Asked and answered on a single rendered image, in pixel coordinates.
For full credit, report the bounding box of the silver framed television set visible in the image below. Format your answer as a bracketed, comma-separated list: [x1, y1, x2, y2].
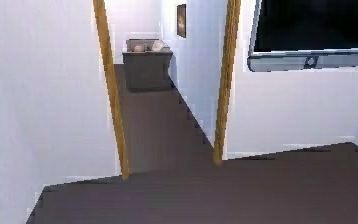
[247, 0, 358, 73]

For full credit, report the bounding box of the wooden door frame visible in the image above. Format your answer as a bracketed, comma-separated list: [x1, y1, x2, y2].
[92, 0, 242, 181]

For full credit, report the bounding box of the dark framed wall picture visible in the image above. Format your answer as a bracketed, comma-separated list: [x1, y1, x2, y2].
[176, 3, 187, 39]

